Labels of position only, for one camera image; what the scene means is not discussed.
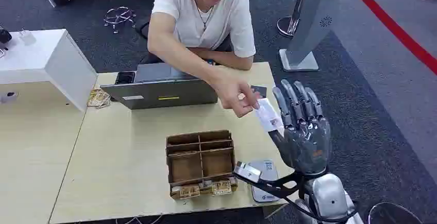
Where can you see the small black device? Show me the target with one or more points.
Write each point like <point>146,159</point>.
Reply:
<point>4,35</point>

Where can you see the black phone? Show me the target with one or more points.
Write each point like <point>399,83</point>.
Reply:
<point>125,77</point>

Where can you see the white side cabinet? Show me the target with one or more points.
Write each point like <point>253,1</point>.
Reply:
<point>41,58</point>

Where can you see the red barrier belt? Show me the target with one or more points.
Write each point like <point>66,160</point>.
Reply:
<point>392,24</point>

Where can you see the person's right hand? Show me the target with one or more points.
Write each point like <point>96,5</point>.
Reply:
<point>234,94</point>

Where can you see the white ID card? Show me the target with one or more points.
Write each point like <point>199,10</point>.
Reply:
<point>268,115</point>

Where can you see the chrome stanchion post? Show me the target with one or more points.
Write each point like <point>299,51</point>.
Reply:
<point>290,21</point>

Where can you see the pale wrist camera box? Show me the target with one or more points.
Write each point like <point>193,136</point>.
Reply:
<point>247,171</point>

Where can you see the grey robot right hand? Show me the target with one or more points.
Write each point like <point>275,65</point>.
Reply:
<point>305,144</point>

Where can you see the grey card reader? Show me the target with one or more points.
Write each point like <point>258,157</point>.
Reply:
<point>268,186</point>

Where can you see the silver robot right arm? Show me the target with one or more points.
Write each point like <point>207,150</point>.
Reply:
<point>327,195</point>

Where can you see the chrome chair base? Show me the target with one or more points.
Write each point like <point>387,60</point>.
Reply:
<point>119,17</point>

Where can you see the round dark glass disc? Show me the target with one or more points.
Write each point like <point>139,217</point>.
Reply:
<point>392,215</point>

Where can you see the grey kiosk stand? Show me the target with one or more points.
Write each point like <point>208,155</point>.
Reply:
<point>312,21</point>

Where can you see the card stack with yellow print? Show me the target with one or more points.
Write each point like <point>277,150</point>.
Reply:
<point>186,191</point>
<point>223,186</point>

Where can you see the small white gadget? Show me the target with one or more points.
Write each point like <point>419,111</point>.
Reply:
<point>8,97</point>

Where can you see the pile of yellowish cards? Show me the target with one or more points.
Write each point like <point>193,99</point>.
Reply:
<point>99,98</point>

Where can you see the wooden card box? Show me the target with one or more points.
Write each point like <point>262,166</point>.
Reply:
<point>199,161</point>

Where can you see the grey laptop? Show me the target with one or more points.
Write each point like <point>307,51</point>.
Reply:
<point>160,92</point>

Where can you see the dark card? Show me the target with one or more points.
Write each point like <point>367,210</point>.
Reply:
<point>260,90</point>

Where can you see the person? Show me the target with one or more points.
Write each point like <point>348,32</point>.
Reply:
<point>201,14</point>

